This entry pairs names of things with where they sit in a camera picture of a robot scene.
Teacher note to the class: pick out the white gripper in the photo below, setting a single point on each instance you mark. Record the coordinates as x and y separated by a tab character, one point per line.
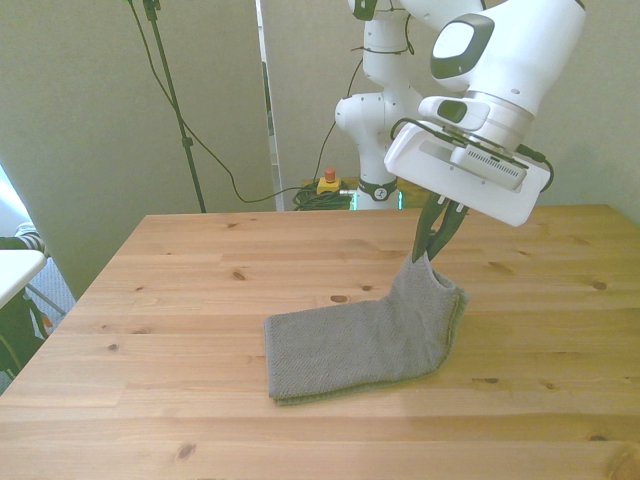
425	165

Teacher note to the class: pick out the grey towel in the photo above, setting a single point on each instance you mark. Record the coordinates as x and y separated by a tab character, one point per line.
360	340

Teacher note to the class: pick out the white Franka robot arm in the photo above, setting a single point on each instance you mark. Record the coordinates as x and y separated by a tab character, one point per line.
520	60

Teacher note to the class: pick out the yellow emergency stop button box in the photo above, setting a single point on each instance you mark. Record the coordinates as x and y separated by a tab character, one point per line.
330	186

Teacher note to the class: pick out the white vertical partition strip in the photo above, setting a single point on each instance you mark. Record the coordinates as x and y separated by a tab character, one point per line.
270	100

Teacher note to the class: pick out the black white striped cloth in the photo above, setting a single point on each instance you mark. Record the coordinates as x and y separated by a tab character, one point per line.
25	240

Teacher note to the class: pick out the white side table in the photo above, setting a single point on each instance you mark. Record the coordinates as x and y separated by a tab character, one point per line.
15	272

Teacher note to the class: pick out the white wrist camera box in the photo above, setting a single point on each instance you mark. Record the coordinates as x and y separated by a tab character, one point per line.
495	162

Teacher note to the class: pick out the black camera stand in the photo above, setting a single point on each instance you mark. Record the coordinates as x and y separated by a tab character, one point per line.
175	102

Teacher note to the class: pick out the dark frame under side table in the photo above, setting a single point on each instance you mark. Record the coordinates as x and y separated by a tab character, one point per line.
20	330

